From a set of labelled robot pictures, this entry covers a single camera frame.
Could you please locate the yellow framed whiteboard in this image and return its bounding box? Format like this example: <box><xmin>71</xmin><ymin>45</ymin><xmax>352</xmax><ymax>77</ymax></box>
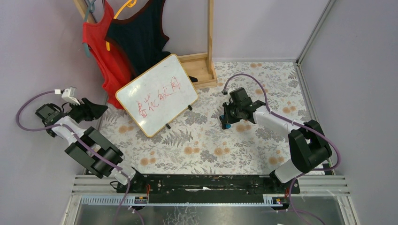
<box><xmin>115</xmin><ymin>54</ymin><xmax>198</xmax><ymax>137</ymax></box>

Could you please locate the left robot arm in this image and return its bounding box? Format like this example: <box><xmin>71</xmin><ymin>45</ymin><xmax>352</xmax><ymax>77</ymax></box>
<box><xmin>35</xmin><ymin>98</ymin><xmax>147</xmax><ymax>193</ymax></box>

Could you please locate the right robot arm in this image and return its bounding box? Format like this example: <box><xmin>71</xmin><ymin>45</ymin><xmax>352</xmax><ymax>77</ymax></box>
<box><xmin>219</xmin><ymin>88</ymin><xmax>332</xmax><ymax>189</ymax></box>

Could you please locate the floral table mat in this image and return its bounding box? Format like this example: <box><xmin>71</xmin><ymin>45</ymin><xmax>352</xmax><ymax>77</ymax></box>
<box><xmin>99</xmin><ymin>62</ymin><xmax>310</xmax><ymax>174</ymax></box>

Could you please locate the red tank top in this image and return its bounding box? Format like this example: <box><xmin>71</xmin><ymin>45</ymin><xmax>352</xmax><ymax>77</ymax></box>
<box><xmin>83</xmin><ymin>1</ymin><xmax>133</xmax><ymax>109</ymax></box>

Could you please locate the wooden clothes rack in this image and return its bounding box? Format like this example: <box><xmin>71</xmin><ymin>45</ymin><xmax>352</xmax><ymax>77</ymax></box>
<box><xmin>73</xmin><ymin>0</ymin><xmax>218</xmax><ymax>90</ymax></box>

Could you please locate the navy tank top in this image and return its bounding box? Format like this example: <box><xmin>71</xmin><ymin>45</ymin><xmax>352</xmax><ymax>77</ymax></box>
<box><xmin>105</xmin><ymin>0</ymin><xmax>171</xmax><ymax>78</ymax></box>

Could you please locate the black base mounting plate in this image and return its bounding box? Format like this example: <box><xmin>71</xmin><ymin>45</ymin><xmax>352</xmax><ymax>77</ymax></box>
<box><xmin>114</xmin><ymin>174</ymin><xmax>300</xmax><ymax>204</ymax></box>

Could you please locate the teal clothes hanger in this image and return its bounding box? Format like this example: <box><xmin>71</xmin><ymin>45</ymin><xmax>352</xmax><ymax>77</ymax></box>
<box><xmin>83</xmin><ymin>0</ymin><xmax>97</xmax><ymax>58</ymax></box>

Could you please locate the yellow clothes hanger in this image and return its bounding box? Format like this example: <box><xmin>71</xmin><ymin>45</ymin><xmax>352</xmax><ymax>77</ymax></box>
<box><xmin>106</xmin><ymin>0</ymin><xmax>138</xmax><ymax>52</ymax></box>

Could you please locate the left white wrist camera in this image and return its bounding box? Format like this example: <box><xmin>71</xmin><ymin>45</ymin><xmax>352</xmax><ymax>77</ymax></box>
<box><xmin>61</xmin><ymin>87</ymin><xmax>81</xmax><ymax>105</ymax></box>

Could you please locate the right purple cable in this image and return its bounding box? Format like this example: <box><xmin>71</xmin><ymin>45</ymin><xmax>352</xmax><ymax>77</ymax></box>
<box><xmin>221</xmin><ymin>73</ymin><xmax>342</xmax><ymax>225</ymax></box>

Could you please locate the purple cable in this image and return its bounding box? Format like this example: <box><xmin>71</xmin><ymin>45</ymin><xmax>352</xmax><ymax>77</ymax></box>
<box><xmin>15</xmin><ymin>90</ymin><xmax>145</xmax><ymax>225</ymax></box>
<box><xmin>221</xmin><ymin>73</ymin><xmax>342</xmax><ymax>225</ymax></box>

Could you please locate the whiteboard wire stand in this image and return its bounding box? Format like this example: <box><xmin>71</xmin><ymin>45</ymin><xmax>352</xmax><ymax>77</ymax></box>
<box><xmin>165</xmin><ymin>105</ymin><xmax>193</xmax><ymax>129</ymax></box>

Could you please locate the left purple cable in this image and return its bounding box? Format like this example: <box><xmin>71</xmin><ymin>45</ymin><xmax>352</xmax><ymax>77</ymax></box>
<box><xmin>15</xmin><ymin>90</ymin><xmax>145</xmax><ymax>225</ymax></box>

